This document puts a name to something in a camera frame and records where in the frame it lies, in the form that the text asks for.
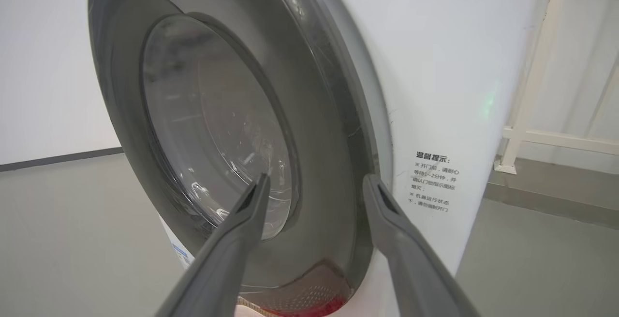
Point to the blue white energy sticker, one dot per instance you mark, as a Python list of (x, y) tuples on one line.
[(181, 254)]

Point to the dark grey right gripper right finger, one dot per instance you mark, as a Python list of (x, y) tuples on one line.
[(411, 264)]

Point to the cream laundry basket brown rim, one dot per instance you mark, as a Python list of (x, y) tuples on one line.
[(246, 311)]

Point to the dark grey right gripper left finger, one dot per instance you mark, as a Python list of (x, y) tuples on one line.
[(227, 264)]

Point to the red and white garment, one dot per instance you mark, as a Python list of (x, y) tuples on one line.
[(314, 311)]

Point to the white metal railing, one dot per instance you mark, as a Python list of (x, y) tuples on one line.
[(541, 65)]

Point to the black round glass washer door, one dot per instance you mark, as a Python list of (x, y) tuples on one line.
[(319, 138)]

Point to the white washing machine body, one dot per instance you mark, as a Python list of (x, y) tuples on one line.
[(435, 65)]

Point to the printed black text notice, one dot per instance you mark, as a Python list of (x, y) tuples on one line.
[(434, 181)]

